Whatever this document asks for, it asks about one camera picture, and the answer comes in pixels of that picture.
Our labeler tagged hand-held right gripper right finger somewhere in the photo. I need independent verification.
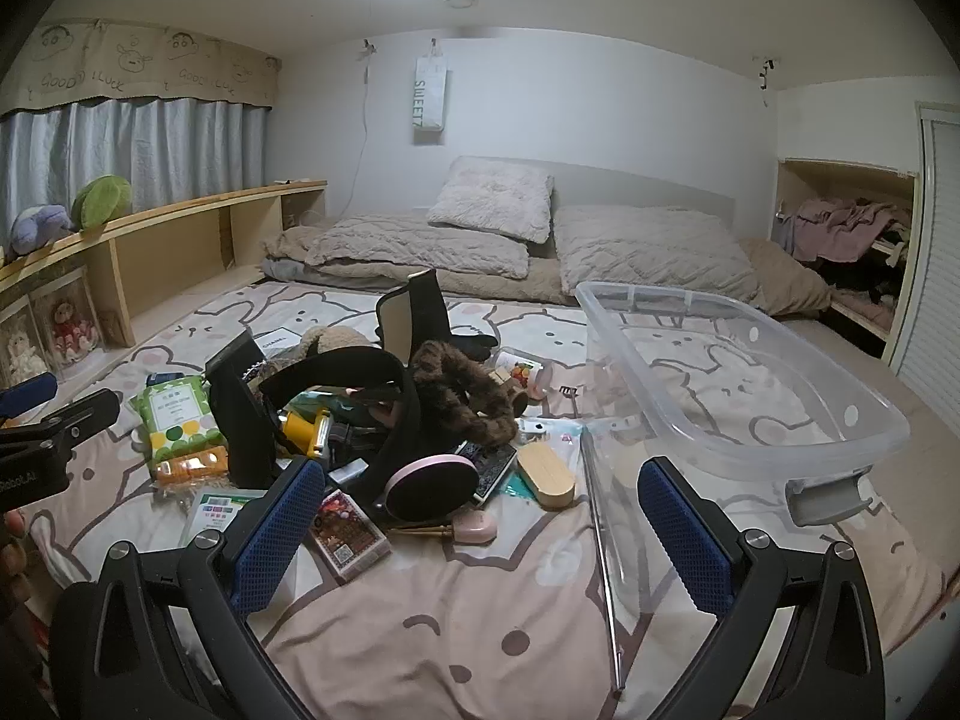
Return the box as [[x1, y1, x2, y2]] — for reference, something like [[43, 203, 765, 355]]
[[637, 457, 886, 720]]

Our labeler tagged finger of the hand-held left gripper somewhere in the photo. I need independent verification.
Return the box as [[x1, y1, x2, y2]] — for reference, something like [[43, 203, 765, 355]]
[[0, 373, 59, 421], [0, 388, 121, 466]]

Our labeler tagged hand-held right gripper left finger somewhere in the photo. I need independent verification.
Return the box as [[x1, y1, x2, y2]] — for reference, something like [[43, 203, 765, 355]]
[[49, 457, 331, 720]]

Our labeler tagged playing card box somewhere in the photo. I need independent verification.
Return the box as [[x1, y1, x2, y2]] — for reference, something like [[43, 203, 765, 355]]
[[310, 489, 393, 583]]

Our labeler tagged clear plastic storage container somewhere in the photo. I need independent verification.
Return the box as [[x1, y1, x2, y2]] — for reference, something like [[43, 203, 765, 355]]
[[574, 281, 912, 527]]

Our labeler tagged person's left hand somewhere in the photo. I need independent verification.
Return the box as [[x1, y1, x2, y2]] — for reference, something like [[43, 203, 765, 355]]
[[0, 510, 29, 593]]

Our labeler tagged boxed white teddy bear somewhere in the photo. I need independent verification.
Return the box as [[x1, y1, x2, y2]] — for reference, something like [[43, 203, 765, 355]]
[[0, 311, 40, 385]]

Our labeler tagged plastic box with green label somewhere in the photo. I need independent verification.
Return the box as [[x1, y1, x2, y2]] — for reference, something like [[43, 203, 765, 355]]
[[179, 490, 260, 550]]

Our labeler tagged boxed teddy bear red outfit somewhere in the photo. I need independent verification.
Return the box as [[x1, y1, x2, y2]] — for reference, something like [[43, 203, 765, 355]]
[[34, 286, 104, 370]]

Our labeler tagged green dotted cotton pad packet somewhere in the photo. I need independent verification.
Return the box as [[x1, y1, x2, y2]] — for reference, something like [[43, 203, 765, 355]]
[[130, 374, 227, 473]]

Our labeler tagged yellow toy with green lid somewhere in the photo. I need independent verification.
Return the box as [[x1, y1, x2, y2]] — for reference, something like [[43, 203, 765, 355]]
[[280, 408, 335, 460]]

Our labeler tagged orange tube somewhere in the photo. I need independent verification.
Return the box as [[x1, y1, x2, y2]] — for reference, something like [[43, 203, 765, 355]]
[[153, 445, 230, 485]]

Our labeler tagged pink round compact mirror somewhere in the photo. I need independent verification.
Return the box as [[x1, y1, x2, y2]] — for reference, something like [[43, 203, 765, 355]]
[[385, 455, 482, 524]]

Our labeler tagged purple plush toy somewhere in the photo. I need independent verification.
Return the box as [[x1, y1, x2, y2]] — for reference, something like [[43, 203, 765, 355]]
[[7, 204, 77, 257]]

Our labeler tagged white box with black edge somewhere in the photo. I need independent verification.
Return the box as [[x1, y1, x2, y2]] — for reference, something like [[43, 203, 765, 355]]
[[255, 325, 310, 361]]

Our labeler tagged small pink case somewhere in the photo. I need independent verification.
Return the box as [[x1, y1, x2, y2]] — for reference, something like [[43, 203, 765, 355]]
[[449, 510, 498, 544]]

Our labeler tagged wooden shelf unit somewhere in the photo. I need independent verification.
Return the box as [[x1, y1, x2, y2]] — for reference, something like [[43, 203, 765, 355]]
[[0, 180, 329, 391]]

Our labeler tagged beige plush toy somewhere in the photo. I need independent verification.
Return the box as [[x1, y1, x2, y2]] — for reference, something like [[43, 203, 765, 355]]
[[298, 324, 370, 362]]

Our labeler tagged green plush toy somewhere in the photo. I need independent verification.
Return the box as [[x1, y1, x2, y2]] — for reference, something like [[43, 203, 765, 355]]
[[71, 175, 135, 233]]

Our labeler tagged small jar with fruit label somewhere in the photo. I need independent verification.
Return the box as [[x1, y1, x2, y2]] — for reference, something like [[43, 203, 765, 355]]
[[494, 346, 555, 399]]

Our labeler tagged brown furry headband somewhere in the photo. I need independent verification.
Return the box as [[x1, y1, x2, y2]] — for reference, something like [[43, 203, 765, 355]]
[[411, 340, 527, 452]]

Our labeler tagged grey curtain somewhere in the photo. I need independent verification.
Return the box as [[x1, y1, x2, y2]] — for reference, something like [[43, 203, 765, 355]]
[[0, 97, 271, 242]]

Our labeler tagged grey pillows and blanket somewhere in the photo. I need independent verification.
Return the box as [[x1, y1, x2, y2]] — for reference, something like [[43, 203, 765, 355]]
[[259, 206, 833, 317]]

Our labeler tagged beige cartoon print valance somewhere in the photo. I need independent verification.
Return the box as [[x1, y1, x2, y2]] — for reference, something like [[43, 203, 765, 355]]
[[0, 21, 283, 118]]

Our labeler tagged pile of clothes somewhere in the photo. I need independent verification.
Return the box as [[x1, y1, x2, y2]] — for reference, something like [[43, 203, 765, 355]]
[[775, 197, 914, 320]]

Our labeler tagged white louvered door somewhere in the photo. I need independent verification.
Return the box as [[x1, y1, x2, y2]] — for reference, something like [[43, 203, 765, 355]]
[[887, 100, 960, 407]]

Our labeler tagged white fluffy pillow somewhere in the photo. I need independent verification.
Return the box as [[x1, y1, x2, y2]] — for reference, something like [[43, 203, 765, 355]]
[[427, 157, 557, 245]]

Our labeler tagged white hanging bag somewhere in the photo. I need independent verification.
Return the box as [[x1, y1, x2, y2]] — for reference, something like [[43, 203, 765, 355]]
[[410, 40, 450, 146]]

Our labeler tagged white wall cable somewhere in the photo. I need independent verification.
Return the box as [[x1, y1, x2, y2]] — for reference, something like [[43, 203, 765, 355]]
[[347, 41, 377, 220]]

